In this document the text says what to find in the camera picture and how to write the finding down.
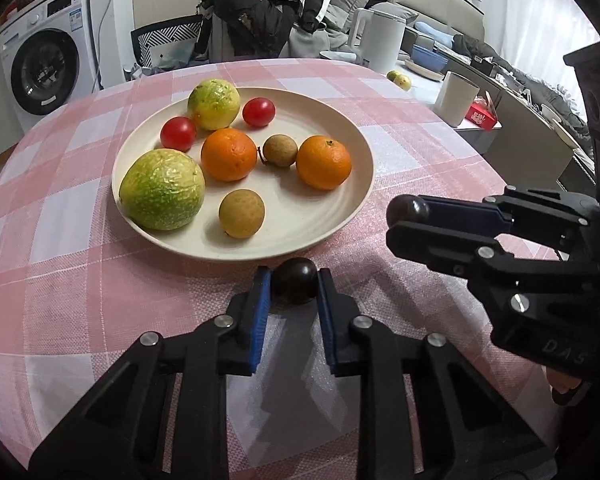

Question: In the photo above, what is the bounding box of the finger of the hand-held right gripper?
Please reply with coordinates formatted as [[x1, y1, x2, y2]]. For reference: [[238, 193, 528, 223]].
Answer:
[[386, 224, 581, 313], [417, 186, 600, 261]]

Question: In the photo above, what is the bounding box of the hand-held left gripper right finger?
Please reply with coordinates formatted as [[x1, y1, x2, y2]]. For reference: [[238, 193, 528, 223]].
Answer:
[[316, 268, 556, 480]]

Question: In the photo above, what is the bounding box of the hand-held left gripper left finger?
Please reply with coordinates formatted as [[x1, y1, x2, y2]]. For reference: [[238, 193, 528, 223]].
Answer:
[[27, 266, 272, 480]]

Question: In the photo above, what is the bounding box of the dark purple passion fruit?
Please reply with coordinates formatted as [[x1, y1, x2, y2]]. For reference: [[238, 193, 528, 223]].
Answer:
[[386, 194, 431, 228], [271, 257, 318, 305]]

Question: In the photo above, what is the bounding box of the cream round plate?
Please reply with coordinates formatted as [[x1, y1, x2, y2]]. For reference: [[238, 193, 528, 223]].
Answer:
[[111, 88, 376, 262]]

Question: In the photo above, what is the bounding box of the brown longan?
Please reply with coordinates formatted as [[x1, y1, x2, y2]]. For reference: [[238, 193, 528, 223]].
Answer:
[[218, 188, 266, 239], [258, 133, 299, 168]]

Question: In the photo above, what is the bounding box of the orange mandarin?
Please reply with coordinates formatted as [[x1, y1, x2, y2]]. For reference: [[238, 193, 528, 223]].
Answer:
[[200, 128, 258, 183], [295, 135, 353, 191]]

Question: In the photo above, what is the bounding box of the large yellow-green passion fruit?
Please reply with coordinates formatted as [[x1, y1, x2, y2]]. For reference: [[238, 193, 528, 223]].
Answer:
[[118, 149, 207, 232]]

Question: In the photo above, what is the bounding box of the red tomato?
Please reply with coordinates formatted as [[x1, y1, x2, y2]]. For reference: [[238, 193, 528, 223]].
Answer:
[[242, 97, 276, 128], [160, 116, 198, 152]]

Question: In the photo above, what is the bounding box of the small yellow-green passion fruit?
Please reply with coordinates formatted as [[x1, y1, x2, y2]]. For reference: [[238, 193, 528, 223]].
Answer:
[[187, 79, 242, 131]]

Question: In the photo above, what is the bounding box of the person's right hand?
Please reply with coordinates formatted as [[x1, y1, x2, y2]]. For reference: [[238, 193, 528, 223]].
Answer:
[[546, 366, 583, 395]]

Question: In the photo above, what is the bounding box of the red box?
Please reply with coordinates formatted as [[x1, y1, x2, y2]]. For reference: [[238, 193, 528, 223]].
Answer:
[[464, 100, 498, 132]]

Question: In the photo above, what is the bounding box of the white cup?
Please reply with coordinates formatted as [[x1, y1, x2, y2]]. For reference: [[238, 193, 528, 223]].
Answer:
[[434, 71, 480, 127]]

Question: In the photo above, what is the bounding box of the white shallow dish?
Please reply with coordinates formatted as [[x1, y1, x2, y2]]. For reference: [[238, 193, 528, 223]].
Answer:
[[404, 59, 446, 82]]

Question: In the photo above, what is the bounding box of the blue bowl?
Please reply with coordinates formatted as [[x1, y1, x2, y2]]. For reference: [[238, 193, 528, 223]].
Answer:
[[411, 44, 450, 72]]

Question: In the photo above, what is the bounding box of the white electric kettle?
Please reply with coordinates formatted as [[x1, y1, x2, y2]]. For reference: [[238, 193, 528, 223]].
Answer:
[[347, 7, 407, 75]]

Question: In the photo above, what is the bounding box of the beige sofa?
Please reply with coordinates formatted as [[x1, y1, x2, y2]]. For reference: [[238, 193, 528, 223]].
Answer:
[[380, 0, 486, 51]]

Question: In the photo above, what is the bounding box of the grey sweatshirt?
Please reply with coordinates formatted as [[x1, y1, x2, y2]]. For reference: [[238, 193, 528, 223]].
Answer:
[[287, 25, 356, 61]]

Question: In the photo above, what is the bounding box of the grey pillow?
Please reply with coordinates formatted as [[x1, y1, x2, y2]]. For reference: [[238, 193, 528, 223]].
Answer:
[[322, 0, 374, 28]]

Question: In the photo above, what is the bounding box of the pile of dark jackets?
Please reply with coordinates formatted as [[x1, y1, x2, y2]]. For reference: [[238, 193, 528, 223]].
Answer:
[[195, 0, 331, 63]]

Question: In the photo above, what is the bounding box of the black-white patterned chair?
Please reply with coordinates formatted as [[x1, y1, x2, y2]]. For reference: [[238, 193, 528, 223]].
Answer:
[[131, 14, 204, 78]]

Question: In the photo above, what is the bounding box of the white washing machine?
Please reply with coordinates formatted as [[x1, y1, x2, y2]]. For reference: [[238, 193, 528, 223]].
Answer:
[[0, 0, 103, 133]]

